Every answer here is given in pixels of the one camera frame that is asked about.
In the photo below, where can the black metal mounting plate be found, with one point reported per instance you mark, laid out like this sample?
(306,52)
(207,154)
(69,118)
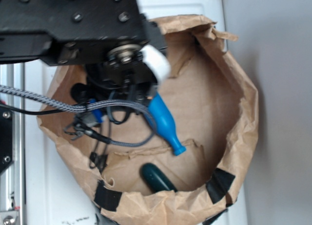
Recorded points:
(7,137)

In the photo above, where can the dark green toy cucumber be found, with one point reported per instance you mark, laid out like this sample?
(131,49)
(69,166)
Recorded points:
(155,179)

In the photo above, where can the crumpled brown paper bag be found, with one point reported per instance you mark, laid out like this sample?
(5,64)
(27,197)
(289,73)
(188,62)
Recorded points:
(215,107)

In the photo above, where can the aluminium frame rail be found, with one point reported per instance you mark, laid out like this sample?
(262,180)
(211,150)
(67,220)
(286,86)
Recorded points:
(12,182)

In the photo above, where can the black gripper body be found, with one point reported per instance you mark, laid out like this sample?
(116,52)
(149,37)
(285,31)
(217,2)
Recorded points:
(115,87)

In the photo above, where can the white cylindrical wrist part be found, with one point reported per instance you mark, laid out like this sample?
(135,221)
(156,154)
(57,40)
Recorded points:
(156,62)

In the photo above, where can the blue plastic toy bottle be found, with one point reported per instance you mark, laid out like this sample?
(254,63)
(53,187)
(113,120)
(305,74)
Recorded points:
(165,124)

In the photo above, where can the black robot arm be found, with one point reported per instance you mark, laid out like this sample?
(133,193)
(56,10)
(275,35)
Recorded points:
(122,51)

